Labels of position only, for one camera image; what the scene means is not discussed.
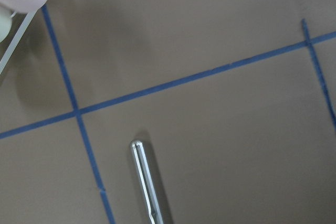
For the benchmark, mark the steel muddler black head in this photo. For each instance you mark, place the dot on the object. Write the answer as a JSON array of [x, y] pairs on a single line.
[[152, 204]]

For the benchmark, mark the white cup on rack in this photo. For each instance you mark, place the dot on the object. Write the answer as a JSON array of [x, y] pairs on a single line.
[[5, 22]]

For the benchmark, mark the white wire cup rack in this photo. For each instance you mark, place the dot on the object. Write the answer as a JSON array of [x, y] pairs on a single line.
[[17, 36]]

